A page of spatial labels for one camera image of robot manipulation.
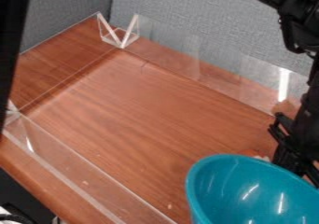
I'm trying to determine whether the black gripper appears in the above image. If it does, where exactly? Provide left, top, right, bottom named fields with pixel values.
left=269, top=105, right=319, bottom=188

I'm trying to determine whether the red and white toy mushroom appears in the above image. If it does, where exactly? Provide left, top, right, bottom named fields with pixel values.
left=243, top=149, right=271, bottom=161

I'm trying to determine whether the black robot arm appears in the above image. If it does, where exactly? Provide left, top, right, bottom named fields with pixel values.
left=259, top=0, right=319, bottom=188

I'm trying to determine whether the blue plastic bowl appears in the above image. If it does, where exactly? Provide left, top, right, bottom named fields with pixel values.
left=184, top=154, right=319, bottom=224

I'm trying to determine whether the clear acrylic back barrier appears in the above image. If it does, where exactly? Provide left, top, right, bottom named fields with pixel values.
left=96, top=14, right=309, bottom=116

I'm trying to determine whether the clear acrylic barrier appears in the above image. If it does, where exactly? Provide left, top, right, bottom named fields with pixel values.
left=4, top=103, right=176, bottom=224
left=96, top=14, right=309, bottom=116

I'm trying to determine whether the clear acrylic front barrier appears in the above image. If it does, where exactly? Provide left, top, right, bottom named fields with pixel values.
left=4, top=103, right=176, bottom=224

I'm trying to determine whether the black and white corner object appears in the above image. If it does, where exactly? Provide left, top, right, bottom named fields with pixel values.
left=0, top=168, right=68, bottom=224

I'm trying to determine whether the black vertical bar at left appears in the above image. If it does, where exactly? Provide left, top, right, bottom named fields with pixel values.
left=0, top=0, right=30, bottom=132

